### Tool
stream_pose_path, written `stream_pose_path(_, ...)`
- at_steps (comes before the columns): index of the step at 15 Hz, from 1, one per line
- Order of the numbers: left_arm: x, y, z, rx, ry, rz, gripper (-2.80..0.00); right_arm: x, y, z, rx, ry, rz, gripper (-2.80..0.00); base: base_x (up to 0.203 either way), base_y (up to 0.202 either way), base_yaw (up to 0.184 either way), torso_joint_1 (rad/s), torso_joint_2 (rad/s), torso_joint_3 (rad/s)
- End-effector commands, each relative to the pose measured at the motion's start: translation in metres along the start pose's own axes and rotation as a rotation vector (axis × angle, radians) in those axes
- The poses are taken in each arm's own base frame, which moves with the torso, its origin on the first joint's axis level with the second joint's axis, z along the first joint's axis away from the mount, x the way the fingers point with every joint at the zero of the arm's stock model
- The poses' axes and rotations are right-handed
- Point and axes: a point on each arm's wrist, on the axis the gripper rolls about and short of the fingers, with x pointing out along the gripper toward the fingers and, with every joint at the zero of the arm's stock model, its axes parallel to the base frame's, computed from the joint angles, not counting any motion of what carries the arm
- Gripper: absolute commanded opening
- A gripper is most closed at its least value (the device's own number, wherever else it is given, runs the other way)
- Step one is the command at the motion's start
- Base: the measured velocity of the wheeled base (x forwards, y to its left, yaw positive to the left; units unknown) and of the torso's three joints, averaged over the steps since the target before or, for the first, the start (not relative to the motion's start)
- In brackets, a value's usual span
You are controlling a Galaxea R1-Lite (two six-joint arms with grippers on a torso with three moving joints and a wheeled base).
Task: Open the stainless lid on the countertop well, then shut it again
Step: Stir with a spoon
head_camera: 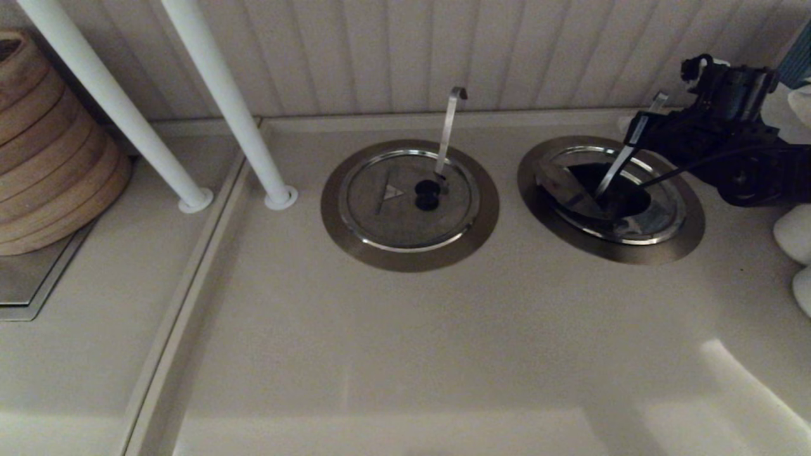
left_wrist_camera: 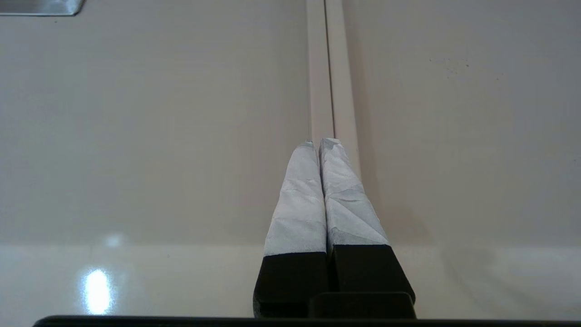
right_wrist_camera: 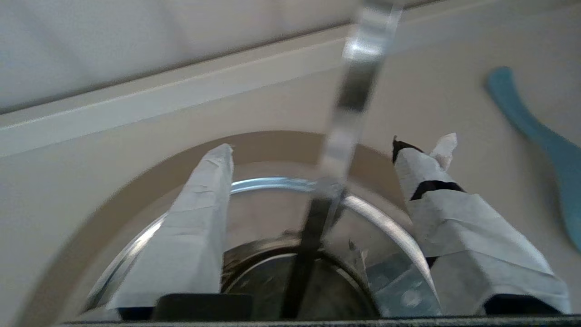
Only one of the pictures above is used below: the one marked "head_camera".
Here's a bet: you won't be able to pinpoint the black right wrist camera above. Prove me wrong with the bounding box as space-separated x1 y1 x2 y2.
680 54 781 125

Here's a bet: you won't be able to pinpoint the white round support pole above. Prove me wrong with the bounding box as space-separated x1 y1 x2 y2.
16 0 214 215
160 0 299 212

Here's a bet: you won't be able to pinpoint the small white dish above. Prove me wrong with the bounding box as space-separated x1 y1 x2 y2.
788 85 811 130

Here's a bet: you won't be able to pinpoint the white round bowl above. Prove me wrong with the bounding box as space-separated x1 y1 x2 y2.
773 203 811 267

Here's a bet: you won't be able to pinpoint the stacked bamboo steamer baskets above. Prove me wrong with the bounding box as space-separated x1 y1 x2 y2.
0 30 133 257

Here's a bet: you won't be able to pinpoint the steel ladle handle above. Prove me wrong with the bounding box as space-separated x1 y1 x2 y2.
434 87 468 194
592 92 670 201

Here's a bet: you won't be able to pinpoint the white box container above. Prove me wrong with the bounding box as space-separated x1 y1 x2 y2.
760 81 805 143

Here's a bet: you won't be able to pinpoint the flat steel tray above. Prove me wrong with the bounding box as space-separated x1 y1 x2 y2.
0 218 98 322

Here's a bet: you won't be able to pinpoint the shiny metal pot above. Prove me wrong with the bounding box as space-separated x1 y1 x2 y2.
534 146 688 246

